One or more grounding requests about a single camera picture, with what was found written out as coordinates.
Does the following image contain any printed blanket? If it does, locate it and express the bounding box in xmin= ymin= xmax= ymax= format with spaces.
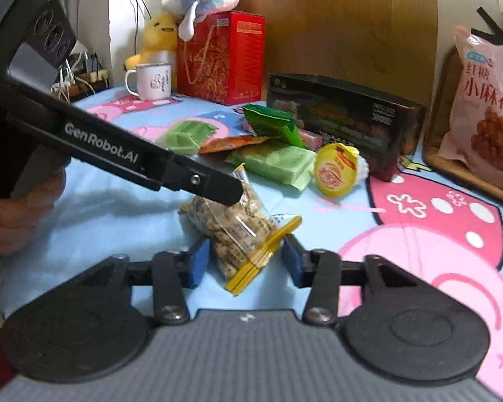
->
xmin=0 ymin=86 xmax=503 ymax=401

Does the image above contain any black strap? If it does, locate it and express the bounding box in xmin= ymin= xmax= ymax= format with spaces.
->
xmin=470 ymin=6 xmax=503 ymax=47

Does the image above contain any yellow plush toy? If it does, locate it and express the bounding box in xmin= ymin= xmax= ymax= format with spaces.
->
xmin=123 ymin=12 xmax=179 ymax=89

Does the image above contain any power strip with plugs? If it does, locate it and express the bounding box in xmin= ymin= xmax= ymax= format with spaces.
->
xmin=74 ymin=52 xmax=110 ymax=90

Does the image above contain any dark green snack packet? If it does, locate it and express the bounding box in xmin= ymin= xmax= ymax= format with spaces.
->
xmin=242 ymin=104 xmax=307 ymax=150

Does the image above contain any clear bag of nut snacks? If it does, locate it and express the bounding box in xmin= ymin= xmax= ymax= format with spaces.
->
xmin=179 ymin=165 xmax=303 ymax=296

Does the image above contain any yellow jelly cup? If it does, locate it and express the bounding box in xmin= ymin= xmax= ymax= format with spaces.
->
xmin=314 ymin=142 xmax=370 ymax=199

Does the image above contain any light green snack packet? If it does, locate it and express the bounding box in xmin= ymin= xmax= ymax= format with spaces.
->
xmin=155 ymin=119 xmax=219 ymax=156
xmin=225 ymin=140 xmax=318 ymax=193

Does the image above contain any wooden tray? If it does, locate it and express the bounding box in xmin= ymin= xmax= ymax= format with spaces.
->
xmin=422 ymin=46 xmax=503 ymax=212

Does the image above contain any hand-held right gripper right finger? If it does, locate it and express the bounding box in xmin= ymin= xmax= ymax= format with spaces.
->
xmin=282 ymin=233 xmax=412 ymax=326

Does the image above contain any black cardboard box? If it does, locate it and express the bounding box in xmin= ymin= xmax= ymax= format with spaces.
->
xmin=267 ymin=72 xmax=429 ymax=183

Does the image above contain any wooden headboard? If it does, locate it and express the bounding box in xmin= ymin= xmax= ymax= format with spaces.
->
xmin=167 ymin=0 xmax=439 ymax=110

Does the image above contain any red cardboard box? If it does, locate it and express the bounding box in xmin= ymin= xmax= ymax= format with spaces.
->
xmin=175 ymin=10 xmax=267 ymax=107

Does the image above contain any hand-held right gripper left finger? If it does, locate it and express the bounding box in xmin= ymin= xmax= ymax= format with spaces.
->
xmin=79 ymin=237 xmax=213 ymax=326

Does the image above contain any pink snack bag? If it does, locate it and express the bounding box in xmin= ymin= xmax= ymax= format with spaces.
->
xmin=438 ymin=24 xmax=503 ymax=194

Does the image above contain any orange snack packet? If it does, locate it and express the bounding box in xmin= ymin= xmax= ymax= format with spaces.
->
xmin=198 ymin=134 xmax=284 ymax=156

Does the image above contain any white enamel mug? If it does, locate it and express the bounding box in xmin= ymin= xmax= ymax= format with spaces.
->
xmin=125 ymin=62 xmax=173 ymax=102

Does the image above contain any pink snack packet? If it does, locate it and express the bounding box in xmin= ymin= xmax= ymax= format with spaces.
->
xmin=297 ymin=128 xmax=324 ymax=152

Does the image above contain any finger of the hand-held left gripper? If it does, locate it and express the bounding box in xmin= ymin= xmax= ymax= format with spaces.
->
xmin=161 ymin=155 xmax=245 ymax=207

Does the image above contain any person's left hand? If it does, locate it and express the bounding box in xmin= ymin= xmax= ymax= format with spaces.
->
xmin=0 ymin=171 xmax=68 ymax=256

